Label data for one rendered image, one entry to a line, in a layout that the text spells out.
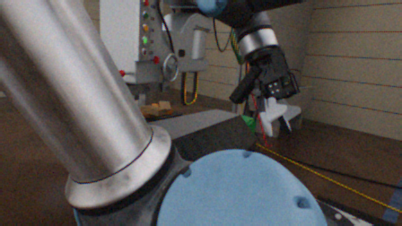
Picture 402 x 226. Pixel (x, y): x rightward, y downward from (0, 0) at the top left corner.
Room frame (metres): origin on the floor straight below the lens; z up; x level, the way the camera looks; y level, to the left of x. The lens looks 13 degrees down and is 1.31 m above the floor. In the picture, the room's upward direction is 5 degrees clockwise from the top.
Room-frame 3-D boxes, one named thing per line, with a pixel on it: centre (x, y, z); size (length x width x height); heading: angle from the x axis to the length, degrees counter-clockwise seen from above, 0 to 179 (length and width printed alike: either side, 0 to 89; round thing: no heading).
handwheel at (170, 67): (1.32, 0.20, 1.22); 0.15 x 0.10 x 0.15; 156
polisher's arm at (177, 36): (1.61, 0.18, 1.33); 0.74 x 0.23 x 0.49; 156
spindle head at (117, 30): (1.33, 0.32, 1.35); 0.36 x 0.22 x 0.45; 156
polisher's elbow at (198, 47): (1.86, 0.09, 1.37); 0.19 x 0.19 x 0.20
